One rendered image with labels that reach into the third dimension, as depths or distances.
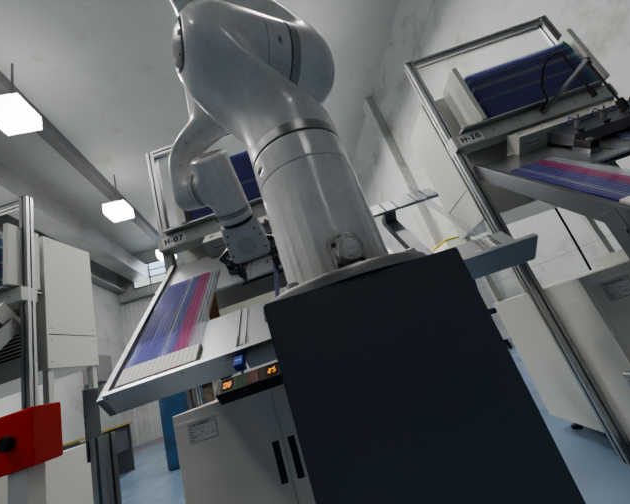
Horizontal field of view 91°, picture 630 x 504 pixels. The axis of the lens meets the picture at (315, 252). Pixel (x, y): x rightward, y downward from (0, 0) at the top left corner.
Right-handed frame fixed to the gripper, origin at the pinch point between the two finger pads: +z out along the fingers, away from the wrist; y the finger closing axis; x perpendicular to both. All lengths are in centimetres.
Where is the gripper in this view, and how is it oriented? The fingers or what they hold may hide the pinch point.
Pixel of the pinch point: (260, 270)
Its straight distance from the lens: 83.9
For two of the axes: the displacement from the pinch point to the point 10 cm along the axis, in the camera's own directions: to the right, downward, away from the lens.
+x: -1.5, -4.7, 8.7
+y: 9.5, -3.3, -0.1
